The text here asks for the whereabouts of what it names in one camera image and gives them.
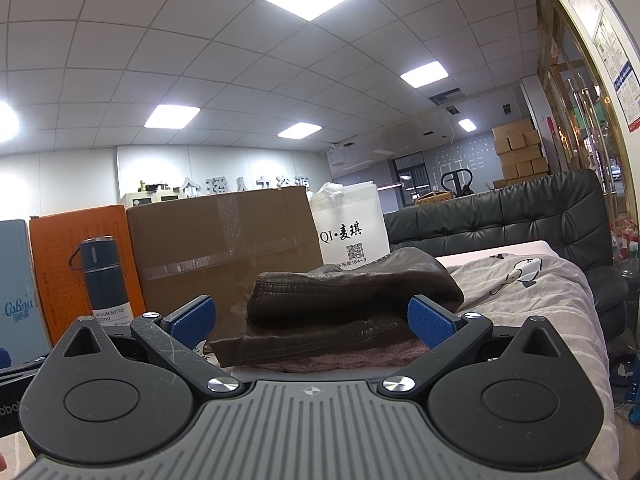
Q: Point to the grey printed bed sheet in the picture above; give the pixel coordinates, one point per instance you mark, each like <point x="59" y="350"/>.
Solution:
<point x="509" y="284"/>

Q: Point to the dark brown folded garment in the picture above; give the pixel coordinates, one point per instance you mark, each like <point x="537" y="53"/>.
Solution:
<point x="330" y="310"/>

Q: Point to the light blue flat box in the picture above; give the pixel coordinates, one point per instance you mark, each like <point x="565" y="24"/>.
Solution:
<point x="23" y="334"/>

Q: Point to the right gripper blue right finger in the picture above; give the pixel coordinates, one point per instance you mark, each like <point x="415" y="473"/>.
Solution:
<point x="452" y="341"/>

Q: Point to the white printed shopping bag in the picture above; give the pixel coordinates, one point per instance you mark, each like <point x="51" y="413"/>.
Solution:
<point x="350" y="224"/>

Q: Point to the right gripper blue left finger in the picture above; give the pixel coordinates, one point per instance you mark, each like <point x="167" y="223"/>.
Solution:
<point x="170" y="342"/>

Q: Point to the stacked cardboard boxes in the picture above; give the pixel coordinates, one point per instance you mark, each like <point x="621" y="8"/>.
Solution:
<point x="518" y="146"/>

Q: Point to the orange flat box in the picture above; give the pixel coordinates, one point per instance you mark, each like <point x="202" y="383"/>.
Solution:
<point x="54" y="240"/>

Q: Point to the large brown cardboard box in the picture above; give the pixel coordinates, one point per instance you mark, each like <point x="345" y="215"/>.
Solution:
<point x="216" y="245"/>

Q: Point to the black leather sofa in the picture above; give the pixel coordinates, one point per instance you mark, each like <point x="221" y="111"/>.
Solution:
<point x="566" y="211"/>

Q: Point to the black pallet jack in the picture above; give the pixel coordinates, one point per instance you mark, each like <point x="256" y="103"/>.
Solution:
<point x="458" y="182"/>

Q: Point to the dark blue vacuum bottle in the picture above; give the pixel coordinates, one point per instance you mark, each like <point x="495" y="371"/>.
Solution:
<point x="98" y="261"/>

